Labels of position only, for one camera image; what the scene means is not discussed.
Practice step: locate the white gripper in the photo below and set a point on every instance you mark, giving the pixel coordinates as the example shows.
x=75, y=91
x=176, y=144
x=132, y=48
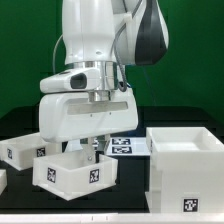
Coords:
x=69, y=116

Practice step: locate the white drawer with knob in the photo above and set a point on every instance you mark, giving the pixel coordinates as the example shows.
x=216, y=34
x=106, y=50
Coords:
x=68, y=176

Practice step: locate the white drawer tray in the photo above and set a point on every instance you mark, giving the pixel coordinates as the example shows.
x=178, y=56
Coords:
x=19, y=152

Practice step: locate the white drawer cabinet box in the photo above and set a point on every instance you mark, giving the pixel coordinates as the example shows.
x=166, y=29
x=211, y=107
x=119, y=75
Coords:
x=186, y=173

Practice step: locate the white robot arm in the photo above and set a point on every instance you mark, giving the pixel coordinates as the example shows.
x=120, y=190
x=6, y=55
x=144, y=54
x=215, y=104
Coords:
x=92, y=98

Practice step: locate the white fiducial marker sheet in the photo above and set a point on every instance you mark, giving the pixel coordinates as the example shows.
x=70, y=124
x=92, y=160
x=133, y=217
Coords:
x=118, y=146

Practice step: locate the white L-shaped corner fence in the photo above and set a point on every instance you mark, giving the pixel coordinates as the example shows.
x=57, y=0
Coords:
x=111, y=219

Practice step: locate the white block at left edge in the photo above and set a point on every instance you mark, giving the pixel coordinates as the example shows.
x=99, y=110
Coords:
x=3, y=180

